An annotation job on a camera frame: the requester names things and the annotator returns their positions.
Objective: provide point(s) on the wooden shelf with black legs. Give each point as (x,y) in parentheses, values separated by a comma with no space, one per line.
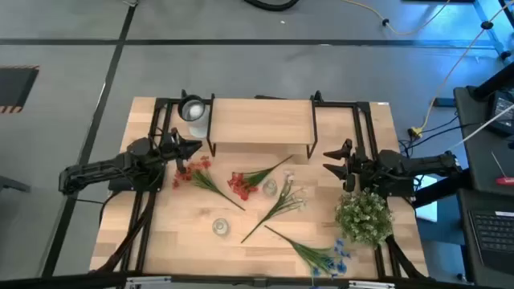
(261,120)

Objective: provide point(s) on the red artificial flower bunch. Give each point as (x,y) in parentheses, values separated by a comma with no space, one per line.
(241,185)

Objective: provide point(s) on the orange artificial flower bunch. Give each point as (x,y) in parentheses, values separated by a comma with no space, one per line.
(201,176)

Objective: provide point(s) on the white artificial flower bunch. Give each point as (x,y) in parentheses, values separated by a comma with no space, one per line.
(283,202)

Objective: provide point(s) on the blue artificial flower bunch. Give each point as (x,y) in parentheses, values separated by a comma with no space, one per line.
(317,257)

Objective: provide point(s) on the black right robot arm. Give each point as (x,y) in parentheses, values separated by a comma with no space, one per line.
(417,165)

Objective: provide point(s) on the clear glass vase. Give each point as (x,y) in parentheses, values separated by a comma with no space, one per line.
(270,187)
(221,226)

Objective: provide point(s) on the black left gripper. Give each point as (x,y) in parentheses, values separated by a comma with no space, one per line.
(170,144)

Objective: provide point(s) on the black metal mounting frame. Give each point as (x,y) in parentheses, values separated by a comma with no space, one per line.
(363,128)
(140,241)

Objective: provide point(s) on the black laptop keyboard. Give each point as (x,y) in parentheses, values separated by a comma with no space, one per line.
(494,234)

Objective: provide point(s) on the green artificial bush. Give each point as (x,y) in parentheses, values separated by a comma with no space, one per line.
(363,216)

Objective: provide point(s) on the black floor mat striped edge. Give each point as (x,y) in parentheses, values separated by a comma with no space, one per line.
(16,88)

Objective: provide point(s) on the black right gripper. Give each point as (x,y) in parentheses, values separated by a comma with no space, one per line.
(359,172)

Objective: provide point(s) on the white cylinder with black rim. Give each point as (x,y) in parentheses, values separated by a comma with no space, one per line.
(192,110)

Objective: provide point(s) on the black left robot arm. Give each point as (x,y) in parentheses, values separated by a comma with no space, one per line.
(96,168)

